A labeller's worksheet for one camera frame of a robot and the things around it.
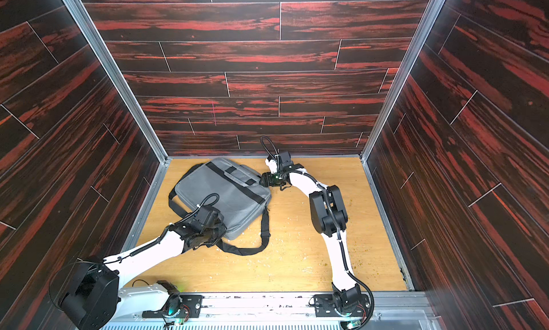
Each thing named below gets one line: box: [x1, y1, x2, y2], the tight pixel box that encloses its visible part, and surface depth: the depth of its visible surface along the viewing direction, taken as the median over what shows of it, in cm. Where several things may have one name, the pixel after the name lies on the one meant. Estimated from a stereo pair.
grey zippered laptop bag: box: [168, 159, 272, 256], surface depth 98 cm
